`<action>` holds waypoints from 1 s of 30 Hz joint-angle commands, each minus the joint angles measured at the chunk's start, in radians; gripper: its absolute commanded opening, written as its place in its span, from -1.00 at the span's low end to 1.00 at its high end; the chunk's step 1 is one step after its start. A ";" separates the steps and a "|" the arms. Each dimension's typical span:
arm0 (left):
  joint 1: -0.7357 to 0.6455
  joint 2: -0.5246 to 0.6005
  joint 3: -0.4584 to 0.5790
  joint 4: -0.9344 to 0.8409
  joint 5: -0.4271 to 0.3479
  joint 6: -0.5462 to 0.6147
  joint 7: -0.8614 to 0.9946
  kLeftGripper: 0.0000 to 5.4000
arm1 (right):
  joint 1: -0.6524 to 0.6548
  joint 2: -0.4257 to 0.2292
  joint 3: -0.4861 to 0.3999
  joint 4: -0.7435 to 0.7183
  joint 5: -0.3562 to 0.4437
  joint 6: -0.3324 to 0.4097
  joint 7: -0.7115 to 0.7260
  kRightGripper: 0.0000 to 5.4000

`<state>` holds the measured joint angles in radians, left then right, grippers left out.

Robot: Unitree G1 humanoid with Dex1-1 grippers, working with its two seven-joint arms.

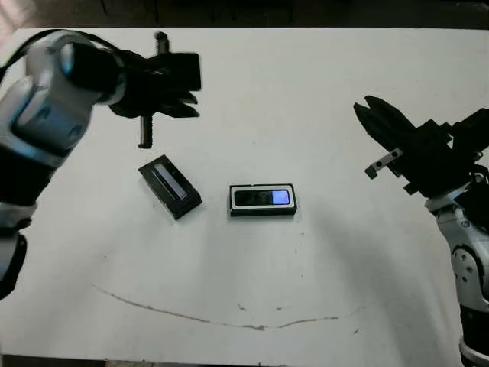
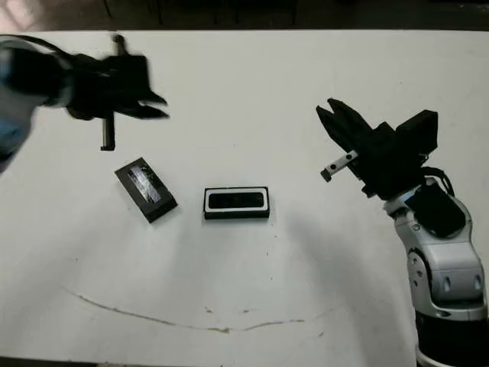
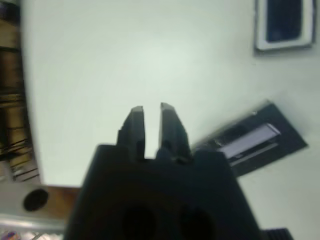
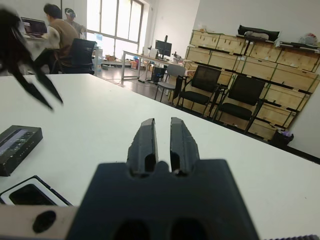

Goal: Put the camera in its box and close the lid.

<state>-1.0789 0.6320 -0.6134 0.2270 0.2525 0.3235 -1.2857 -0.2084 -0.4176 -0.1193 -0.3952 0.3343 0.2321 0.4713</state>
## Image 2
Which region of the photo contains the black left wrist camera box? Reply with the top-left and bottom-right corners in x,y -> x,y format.
100,54 -> 151,92

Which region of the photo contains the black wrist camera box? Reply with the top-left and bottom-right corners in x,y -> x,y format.
100,54 -> 151,92
394,109 -> 439,164

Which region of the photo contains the black box lid shiny window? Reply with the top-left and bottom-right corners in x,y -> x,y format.
113,154 -> 179,224

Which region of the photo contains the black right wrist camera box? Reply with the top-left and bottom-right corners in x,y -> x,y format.
394,109 -> 439,164

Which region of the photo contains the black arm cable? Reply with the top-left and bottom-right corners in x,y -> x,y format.
421,165 -> 456,196
21,34 -> 79,64

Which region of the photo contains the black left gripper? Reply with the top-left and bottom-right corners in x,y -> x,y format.
66,34 -> 171,152

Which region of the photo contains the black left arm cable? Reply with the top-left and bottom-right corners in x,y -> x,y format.
21,34 -> 79,64

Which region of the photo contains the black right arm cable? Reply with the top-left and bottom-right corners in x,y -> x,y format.
421,165 -> 456,196

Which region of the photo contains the black box with white foam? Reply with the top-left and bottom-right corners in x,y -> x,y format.
202,184 -> 271,221

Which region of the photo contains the black phone-like camera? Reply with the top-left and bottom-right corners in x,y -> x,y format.
209,191 -> 266,213

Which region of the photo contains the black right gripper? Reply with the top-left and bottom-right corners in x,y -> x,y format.
315,98 -> 426,203

